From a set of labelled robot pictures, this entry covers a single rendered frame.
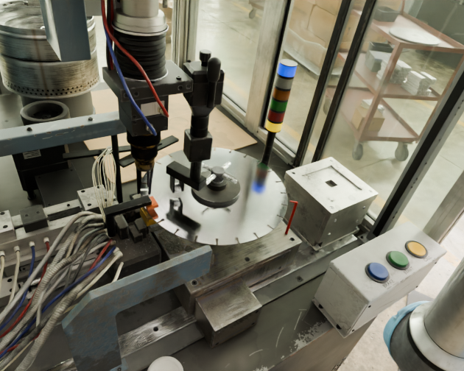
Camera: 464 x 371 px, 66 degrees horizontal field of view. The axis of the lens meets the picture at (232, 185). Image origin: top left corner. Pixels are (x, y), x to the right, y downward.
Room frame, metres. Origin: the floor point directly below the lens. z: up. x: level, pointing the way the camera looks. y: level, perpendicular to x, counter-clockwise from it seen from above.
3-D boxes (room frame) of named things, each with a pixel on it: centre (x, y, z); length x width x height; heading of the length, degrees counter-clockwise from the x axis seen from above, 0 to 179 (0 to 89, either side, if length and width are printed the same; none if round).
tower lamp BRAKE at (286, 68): (0.89, -0.09, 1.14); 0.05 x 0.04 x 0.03; 39
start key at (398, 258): (0.54, -0.38, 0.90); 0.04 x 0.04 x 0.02
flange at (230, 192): (0.61, 0.03, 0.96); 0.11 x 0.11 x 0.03
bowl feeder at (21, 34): (1.10, 0.66, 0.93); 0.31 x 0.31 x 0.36
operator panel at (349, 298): (0.55, -0.38, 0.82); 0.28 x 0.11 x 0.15; 129
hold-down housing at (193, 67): (0.55, 0.07, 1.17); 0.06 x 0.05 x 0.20; 120
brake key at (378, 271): (0.49, -0.33, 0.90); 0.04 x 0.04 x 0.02
